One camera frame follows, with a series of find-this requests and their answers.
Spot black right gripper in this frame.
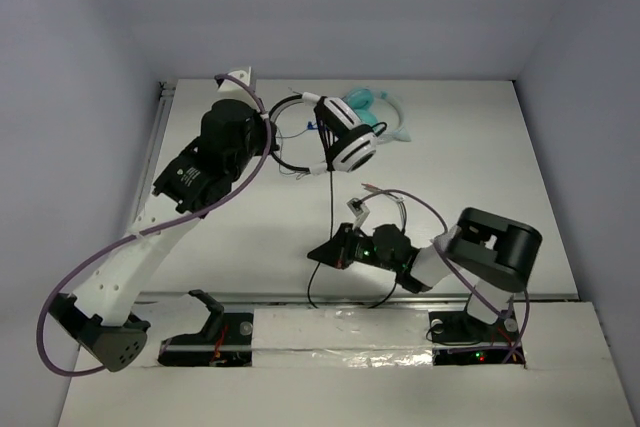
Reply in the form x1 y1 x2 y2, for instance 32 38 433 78
308 222 399 272

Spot white black headphones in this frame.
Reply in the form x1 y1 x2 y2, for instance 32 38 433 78
269 92 387 175

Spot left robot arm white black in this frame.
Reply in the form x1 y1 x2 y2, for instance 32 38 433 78
48 100 276 372

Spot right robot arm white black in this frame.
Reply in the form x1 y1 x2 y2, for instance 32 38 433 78
307 207 543 340

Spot teal headphones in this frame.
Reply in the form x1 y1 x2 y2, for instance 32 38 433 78
342 88 412 144

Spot blue earphones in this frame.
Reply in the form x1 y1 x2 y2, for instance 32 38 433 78
276 121 317 180

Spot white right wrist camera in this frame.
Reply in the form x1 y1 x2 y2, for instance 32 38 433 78
346 198 370 234

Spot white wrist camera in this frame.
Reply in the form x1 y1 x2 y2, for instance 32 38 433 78
346 198 370 234
217 66 256 98

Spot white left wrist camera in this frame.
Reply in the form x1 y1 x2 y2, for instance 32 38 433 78
217 66 256 98

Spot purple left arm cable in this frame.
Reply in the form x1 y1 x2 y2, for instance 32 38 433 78
38 74 276 377

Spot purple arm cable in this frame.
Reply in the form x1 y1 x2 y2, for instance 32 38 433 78
38 74 276 377
364 189 531 363

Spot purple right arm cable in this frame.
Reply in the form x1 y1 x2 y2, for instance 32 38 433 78
364 189 531 363

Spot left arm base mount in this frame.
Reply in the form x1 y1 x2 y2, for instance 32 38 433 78
157 290 254 367

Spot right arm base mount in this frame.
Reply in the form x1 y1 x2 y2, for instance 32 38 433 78
424 298 531 367

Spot metal rail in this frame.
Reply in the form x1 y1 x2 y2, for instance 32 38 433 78
134 292 582 306

